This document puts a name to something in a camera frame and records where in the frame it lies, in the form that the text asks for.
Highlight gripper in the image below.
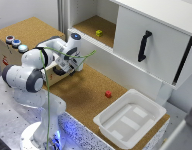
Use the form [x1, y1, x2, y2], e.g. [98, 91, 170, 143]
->
[55, 53, 85, 74]

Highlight wooden drawer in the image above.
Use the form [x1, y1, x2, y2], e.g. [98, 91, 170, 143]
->
[42, 61, 84, 88]

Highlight wooden drawer box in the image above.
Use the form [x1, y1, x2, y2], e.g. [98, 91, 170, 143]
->
[0, 16, 67, 81]

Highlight white cabinet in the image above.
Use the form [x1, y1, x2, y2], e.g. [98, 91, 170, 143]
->
[67, 0, 192, 108]

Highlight yellow block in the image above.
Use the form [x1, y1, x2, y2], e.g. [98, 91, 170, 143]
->
[95, 29, 104, 38]

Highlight green button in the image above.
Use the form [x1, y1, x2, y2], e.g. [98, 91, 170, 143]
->
[17, 43, 30, 54]

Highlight pink block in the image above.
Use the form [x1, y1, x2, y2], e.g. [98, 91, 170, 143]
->
[104, 90, 113, 99]

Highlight blue button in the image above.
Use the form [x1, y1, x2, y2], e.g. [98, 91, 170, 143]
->
[11, 38, 22, 49]

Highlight red button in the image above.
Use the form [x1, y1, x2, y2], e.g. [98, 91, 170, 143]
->
[5, 34, 16, 45]

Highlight white plastic box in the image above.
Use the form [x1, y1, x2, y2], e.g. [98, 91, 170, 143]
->
[92, 88, 168, 150]

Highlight white sliding door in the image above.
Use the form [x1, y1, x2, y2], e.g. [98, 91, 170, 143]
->
[112, 5, 192, 86]

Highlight black drawer handle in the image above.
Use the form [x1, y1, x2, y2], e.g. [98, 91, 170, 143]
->
[52, 66, 77, 77]

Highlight green cable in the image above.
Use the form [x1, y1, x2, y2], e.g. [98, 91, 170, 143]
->
[39, 46, 97, 150]

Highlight black door handle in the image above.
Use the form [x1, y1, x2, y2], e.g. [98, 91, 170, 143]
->
[137, 30, 153, 63]

